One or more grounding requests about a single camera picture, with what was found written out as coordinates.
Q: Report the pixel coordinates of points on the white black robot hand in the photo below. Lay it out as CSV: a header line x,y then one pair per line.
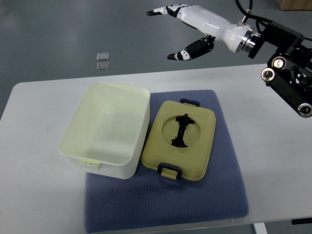
x,y
238,37

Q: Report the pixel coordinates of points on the yellow box lid black handle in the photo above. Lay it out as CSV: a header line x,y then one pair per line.
x,y
180,140

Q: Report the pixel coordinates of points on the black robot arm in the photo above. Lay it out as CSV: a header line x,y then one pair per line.
x,y
289,70

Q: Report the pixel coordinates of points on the cardboard box corner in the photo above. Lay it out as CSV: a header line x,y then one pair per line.
x,y
293,5

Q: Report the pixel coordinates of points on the white storage box base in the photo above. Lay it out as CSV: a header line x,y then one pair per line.
x,y
106,133

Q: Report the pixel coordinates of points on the upper metal floor plate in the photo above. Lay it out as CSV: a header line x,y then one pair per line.
x,y
103,56

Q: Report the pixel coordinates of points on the black table bracket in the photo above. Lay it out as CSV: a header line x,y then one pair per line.
x,y
302,221

